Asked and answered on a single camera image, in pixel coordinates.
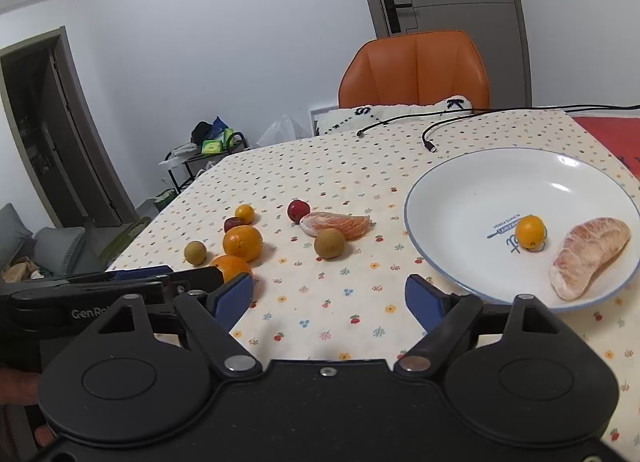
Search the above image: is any small green-brown fruit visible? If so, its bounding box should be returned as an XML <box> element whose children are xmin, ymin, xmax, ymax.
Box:
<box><xmin>183</xmin><ymin>241</ymin><xmax>207</xmax><ymax>266</ymax></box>

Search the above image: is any large orange tangerine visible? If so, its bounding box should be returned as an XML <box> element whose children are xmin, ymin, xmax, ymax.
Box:
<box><xmin>222</xmin><ymin>225</ymin><xmax>264</xmax><ymax>263</ymax></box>

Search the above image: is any dark red jujube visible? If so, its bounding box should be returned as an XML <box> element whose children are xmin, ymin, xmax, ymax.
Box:
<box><xmin>224</xmin><ymin>217</ymin><xmax>244</xmax><ymax>232</ymax></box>

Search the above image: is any small yellow kumquat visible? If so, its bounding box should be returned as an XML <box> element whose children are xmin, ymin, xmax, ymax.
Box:
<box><xmin>234</xmin><ymin>204</ymin><xmax>255</xmax><ymax>225</ymax></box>

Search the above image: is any peeled pomelo segment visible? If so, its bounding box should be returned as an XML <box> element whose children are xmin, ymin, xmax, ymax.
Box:
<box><xmin>299</xmin><ymin>211</ymin><xmax>373</xmax><ymax>241</ymax></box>
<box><xmin>549</xmin><ymin>217</ymin><xmax>631</xmax><ymax>301</ymax></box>

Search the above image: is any green-brown round fruit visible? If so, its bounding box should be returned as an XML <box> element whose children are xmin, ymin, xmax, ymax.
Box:
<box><xmin>314</xmin><ymin>229</ymin><xmax>346</xmax><ymax>259</ymax></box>

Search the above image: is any person's left hand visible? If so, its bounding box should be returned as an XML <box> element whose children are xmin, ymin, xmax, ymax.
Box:
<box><xmin>0</xmin><ymin>365</ymin><xmax>57</xmax><ymax>450</ymax></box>

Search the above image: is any grey sofa cushion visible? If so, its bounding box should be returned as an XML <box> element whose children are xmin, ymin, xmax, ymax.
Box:
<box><xmin>32</xmin><ymin>227</ymin><xmax>104</xmax><ymax>277</ymax></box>

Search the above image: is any green paper bag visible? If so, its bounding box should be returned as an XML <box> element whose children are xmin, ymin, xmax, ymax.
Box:
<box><xmin>153</xmin><ymin>189</ymin><xmax>177</xmax><ymax>213</ymax></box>

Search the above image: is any white plate blue rim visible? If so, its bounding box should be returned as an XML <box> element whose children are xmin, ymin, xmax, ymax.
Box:
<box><xmin>404</xmin><ymin>149</ymin><xmax>639</xmax><ymax>311</ymax></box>

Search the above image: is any black metal shelf rack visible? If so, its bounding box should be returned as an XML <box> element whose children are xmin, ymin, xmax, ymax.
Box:
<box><xmin>158</xmin><ymin>131</ymin><xmax>250</xmax><ymax>194</ymax></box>

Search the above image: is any small kumquat on plate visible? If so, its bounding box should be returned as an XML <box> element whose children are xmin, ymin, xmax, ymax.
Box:
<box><xmin>514</xmin><ymin>215</ymin><xmax>547</xmax><ymax>252</ymax></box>

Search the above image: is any peeled pomelo segment on plate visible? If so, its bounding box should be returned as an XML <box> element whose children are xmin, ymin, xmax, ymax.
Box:
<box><xmin>549</xmin><ymin>217</ymin><xmax>631</xmax><ymax>301</ymax></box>

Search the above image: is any white plastic bag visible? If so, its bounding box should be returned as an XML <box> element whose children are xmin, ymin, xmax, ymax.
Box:
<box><xmin>256</xmin><ymin>115</ymin><xmax>311</xmax><ymax>148</ymax></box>

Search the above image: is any white framed board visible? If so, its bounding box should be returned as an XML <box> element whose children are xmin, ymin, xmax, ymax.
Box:
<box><xmin>309</xmin><ymin>105</ymin><xmax>338</xmax><ymax>136</ymax></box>

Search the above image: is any white fluffy cushion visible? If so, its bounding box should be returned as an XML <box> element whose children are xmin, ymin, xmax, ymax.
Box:
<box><xmin>318</xmin><ymin>96</ymin><xmax>472</xmax><ymax>136</ymax></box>

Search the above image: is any orange leather chair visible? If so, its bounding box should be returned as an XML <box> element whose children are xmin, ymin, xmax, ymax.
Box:
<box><xmin>338</xmin><ymin>30</ymin><xmax>490</xmax><ymax>108</ymax></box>

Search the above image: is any red orange table mat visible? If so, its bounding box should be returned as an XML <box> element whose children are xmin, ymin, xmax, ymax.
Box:
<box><xmin>574</xmin><ymin>116</ymin><xmax>640</xmax><ymax>178</ymax></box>

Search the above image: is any black door handle lock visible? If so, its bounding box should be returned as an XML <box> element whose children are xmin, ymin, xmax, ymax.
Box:
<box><xmin>382</xmin><ymin>0</ymin><xmax>413</xmax><ymax>35</ymax></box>

